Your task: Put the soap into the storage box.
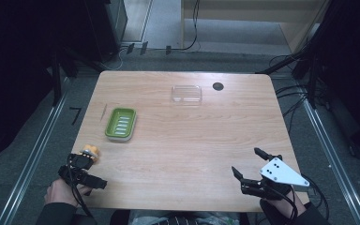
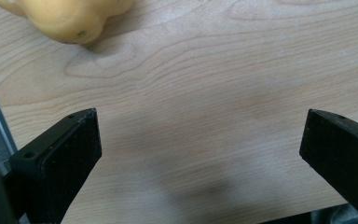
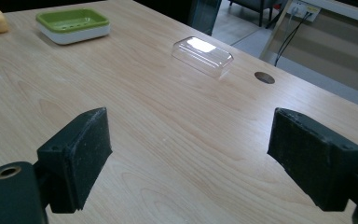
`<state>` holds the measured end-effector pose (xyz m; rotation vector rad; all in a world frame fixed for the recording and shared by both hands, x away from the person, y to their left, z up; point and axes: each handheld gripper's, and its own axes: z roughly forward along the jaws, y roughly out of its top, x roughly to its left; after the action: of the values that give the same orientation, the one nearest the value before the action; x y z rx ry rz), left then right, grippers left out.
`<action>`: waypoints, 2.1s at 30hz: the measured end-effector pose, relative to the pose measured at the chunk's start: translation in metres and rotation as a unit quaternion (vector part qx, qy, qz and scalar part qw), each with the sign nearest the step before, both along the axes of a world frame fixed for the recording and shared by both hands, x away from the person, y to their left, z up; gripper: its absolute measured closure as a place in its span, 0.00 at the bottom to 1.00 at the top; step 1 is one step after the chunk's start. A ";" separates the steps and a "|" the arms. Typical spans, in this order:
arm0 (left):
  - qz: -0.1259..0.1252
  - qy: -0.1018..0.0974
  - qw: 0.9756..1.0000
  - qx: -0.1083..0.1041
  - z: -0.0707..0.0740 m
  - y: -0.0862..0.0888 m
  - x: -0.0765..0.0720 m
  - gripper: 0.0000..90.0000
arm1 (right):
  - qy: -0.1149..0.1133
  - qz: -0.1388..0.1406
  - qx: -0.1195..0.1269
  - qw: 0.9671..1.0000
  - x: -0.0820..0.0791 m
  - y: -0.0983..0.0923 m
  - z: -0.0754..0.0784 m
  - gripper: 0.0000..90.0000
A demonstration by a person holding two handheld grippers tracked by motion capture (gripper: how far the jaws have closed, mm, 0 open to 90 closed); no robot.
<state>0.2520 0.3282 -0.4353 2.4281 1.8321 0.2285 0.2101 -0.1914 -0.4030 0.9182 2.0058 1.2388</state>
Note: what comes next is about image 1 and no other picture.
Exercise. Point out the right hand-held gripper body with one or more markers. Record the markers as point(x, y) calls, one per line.
point(279, 173)

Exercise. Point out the person's clothing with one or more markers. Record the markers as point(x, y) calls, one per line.
point(181, 218)

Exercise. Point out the black cabinet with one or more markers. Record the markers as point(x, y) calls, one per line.
point(106, 28)

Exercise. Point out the black metal stand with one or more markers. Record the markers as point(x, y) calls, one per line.
point(61, 75)
point(300, 64)

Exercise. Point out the black tape strip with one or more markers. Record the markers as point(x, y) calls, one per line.
point(143, 48)
point(130, 48)
point(168, 50)

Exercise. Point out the black round table grommet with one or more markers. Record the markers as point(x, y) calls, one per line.
point(218, 86)

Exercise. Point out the clear plastic container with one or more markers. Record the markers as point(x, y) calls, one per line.
point(186, 94)

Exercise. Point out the orange soap bar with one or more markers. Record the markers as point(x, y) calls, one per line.
point(90, 151)

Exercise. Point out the light wooden furniture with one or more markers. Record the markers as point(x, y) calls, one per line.
point(253, 12)

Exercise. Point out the person's left hand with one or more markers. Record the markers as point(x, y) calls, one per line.
point(59, 193)

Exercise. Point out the green soap dish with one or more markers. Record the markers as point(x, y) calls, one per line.
point(121, 124)

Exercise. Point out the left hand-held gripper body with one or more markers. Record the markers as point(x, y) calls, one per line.
point(81, 178)

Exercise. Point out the person's right hand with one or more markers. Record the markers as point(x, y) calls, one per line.
point(286, 203)

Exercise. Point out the metal floor rail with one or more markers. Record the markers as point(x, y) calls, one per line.
point(334, 159)
point(33, 156)

